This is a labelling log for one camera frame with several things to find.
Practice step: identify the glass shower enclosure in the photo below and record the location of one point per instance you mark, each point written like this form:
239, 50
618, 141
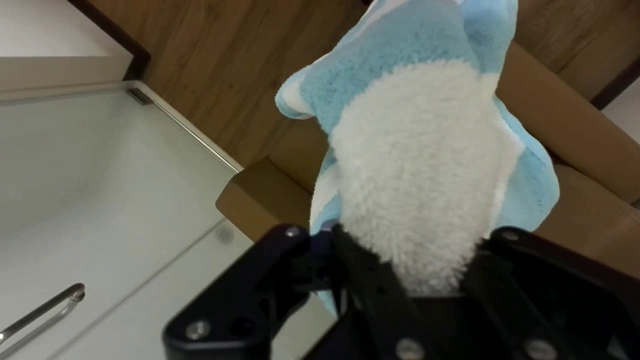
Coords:
100, 200

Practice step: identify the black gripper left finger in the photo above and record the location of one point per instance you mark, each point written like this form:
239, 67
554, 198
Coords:
267, 301

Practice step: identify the blue white striped towel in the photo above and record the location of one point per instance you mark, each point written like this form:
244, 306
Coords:
421, 173

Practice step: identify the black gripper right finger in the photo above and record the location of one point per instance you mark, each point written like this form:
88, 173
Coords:
553, 301

